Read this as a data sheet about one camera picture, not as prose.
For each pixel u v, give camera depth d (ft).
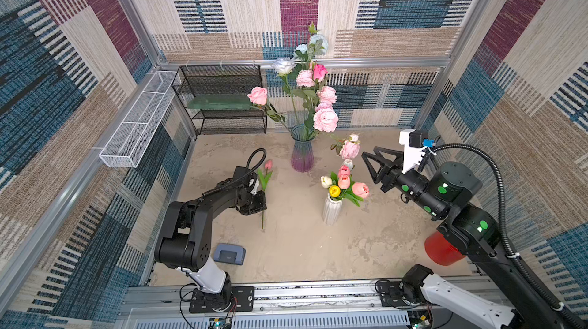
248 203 2.62
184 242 1.53
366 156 1.82
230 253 2.68
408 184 1.62
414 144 1.55
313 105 2.58
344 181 2.07
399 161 1.61
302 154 3.23
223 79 3.34
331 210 2.61
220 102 3.08
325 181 2.21
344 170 2.13
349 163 2.28
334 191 2.09
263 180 3.21
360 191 1.95
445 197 1.42
